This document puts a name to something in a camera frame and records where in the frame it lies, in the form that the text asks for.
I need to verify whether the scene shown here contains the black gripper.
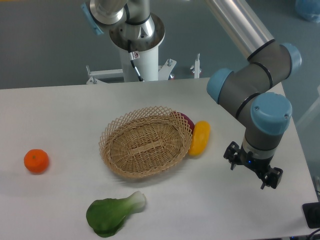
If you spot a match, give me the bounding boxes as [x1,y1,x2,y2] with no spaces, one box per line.
[223,141,283,190]

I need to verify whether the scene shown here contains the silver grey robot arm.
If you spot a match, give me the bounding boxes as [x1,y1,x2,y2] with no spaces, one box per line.
[81,0,302,188]

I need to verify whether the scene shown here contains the green bok choy vegetable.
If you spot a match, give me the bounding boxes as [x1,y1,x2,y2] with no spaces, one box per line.
[85,191,147,238]

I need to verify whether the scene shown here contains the yellow mango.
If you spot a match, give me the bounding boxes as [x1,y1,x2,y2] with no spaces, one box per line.
[188,120,211,156]

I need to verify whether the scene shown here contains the dark red sweet potato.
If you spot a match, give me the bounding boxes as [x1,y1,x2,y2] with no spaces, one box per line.
[173,111,195,133]

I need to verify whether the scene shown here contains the black device at table edge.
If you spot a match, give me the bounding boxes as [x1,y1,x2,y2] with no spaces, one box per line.
[302,202,320,229]

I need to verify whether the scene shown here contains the woven wicker basket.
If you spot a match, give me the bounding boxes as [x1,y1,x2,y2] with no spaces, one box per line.
[98,106,192,179]

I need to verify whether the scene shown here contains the blue plastic bag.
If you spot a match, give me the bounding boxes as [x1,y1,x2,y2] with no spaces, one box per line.
[294,0,320,24]

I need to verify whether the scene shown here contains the orange tangerine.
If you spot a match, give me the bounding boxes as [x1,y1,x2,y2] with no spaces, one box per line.
[23,149,50,174]

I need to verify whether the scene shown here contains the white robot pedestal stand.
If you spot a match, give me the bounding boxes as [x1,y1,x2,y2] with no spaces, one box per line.
[85,13,202,85]

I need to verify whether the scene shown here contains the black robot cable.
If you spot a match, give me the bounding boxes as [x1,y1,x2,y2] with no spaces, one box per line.
[126,39,145,82]

